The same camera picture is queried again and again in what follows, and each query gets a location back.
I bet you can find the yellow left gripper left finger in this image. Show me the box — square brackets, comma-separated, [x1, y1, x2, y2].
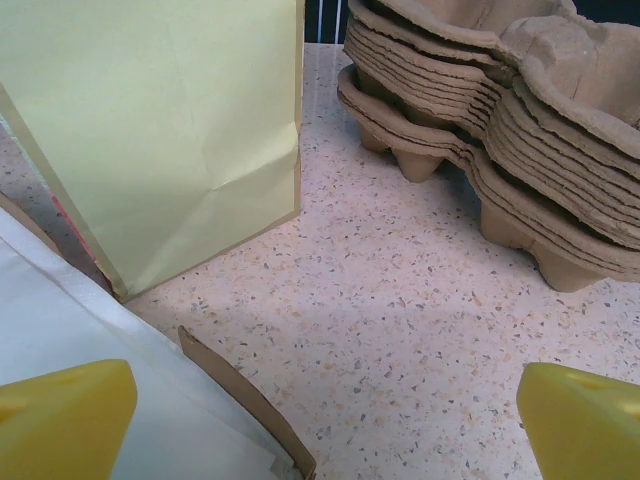
[0, 358, 139, 480]

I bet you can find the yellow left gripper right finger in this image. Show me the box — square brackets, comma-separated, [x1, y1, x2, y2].
[516, 362, 640, 480]

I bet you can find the floral print paper gift bag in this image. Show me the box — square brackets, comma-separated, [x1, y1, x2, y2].
[0, 0, 306, 304]

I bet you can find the brown pulp cup carrier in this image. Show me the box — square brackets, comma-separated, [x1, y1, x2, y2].
[342, 19, 640, 201]
[347, 0, 640, 134]
[339, 44, 640, 241]
[337, 64, 640, 294]

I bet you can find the brown cardboard box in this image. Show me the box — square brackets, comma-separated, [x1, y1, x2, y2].
[0, 192, 319, 480]

